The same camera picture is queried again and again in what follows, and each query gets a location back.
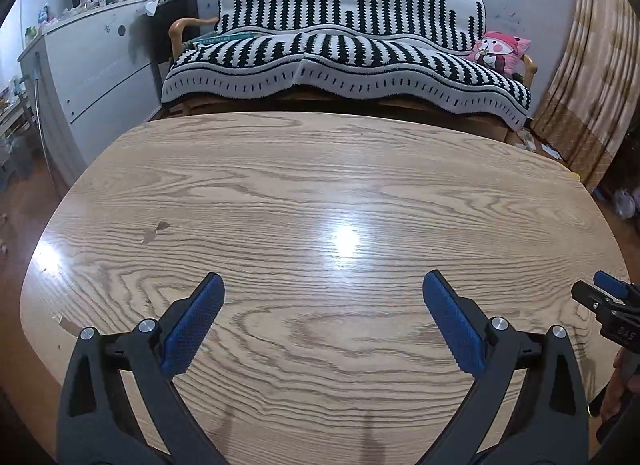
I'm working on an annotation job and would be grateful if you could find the cluttered shelf rack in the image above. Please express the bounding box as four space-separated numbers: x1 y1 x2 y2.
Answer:
0 75 41 191

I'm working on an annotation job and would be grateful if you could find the grey plastic bag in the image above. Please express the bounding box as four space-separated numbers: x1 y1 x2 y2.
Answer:
612 188 638 220

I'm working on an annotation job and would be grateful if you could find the white cabinet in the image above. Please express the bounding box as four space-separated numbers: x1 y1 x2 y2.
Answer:
17 0 166 191

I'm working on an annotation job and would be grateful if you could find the black white striped sofa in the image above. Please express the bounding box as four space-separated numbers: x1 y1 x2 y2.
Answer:
161 0 532 131

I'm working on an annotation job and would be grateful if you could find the dark side cabinet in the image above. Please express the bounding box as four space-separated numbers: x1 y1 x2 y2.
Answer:
145 0 201 63

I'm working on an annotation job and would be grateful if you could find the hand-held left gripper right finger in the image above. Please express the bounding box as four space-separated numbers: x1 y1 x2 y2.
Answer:
422 270 588 465

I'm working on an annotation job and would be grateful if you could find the pink cartoon cushion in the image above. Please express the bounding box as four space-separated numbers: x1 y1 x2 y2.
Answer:
467 30 532 77

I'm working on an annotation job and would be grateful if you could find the wooden sofa frame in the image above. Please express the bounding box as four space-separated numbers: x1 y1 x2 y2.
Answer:
167 16 538 146

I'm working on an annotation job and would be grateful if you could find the teal booklet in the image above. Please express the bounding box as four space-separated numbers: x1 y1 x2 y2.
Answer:
195 30 261 46

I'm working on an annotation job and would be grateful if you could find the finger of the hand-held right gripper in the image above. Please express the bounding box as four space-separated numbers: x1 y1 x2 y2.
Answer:
571 280 640 320
594 270 640 298

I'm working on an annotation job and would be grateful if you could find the beige striped curtain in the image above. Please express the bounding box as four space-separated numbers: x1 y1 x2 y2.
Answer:
531 0 638 193

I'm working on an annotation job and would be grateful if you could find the person's right hand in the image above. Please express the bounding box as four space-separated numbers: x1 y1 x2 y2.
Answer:
599 345 640 422

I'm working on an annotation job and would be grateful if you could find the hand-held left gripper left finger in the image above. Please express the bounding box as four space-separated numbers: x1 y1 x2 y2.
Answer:
57 272 226 465

